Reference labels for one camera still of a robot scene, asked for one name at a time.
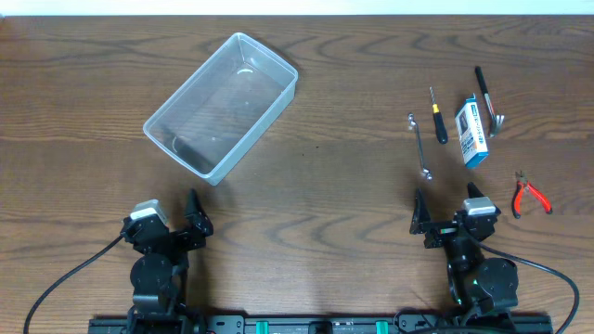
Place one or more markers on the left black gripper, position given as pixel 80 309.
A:
pixel 199 224

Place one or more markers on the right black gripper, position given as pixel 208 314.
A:
pixel 442 233

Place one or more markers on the small silver wrench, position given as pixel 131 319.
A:
pixel 413 125

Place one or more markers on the black yellow screwdriver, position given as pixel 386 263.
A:
pixel 440 128

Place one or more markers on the white blue cardboard box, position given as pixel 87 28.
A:
pixel 471 133

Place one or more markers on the small black-handled hammer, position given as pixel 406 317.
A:
pixel 496 119

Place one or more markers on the clear plastic container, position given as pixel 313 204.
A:
pixel 215 117

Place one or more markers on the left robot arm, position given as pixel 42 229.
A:
pixel 159 277

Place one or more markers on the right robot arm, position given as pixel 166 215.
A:
pixel 482 287

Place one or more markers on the red-handled pliers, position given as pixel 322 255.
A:
pixel 522 186

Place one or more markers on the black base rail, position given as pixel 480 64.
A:
pixel 237 324

